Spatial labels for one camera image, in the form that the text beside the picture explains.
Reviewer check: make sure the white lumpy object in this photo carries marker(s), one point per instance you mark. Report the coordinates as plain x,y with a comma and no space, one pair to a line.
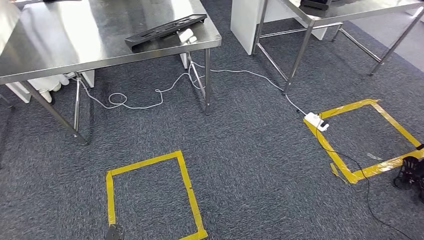
46,84

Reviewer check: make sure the stainless steel table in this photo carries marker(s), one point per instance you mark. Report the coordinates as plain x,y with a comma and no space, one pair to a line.
348,8

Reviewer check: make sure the white side panel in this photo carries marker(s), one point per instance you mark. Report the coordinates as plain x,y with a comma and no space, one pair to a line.
243,26

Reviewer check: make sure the long black plastic frame part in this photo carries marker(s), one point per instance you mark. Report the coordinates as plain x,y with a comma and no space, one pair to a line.
134,41

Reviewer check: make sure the stainless steel workbench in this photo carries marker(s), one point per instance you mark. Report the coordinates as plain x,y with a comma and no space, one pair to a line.
82,39

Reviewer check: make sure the yellow tape scrap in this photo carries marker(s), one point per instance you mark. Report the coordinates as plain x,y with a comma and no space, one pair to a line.
336,170

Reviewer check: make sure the black flat object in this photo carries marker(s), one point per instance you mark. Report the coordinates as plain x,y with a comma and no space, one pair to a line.
314,4

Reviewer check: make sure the white power strip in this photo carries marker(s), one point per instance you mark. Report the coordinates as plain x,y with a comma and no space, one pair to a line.
313,118

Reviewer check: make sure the clear tape scrap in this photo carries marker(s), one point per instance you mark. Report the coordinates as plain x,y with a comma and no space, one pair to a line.
374,156

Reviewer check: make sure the yellow floor tape square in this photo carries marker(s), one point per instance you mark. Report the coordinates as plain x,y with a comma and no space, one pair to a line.
145,164
348,109

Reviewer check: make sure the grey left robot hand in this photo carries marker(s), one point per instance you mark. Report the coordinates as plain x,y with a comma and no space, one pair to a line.
115,233

